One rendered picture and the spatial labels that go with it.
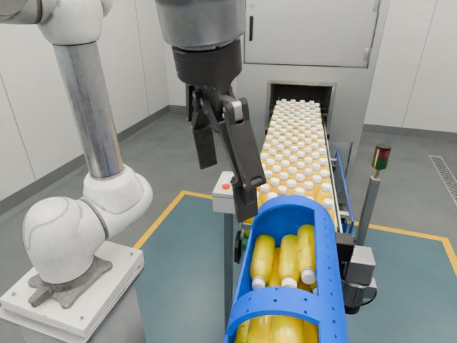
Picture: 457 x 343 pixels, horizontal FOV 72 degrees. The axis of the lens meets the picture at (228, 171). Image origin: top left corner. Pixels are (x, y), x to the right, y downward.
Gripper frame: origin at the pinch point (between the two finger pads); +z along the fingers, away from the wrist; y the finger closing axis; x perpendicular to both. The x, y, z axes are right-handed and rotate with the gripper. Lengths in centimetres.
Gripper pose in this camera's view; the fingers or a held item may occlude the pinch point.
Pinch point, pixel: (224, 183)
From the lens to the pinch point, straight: 46.2
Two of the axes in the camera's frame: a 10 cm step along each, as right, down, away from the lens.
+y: -4.3, -5.2, 7.4
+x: -9.0, 3.3, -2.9
